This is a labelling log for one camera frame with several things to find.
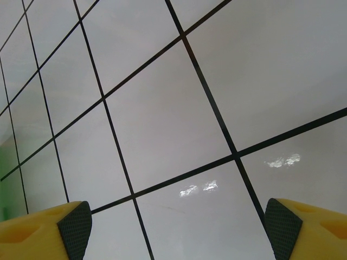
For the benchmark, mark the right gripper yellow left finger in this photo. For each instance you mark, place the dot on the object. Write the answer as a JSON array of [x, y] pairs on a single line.
[[35, 235]]

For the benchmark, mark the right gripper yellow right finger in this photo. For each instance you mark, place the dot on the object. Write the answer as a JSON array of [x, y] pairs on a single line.
[[311, 233]]

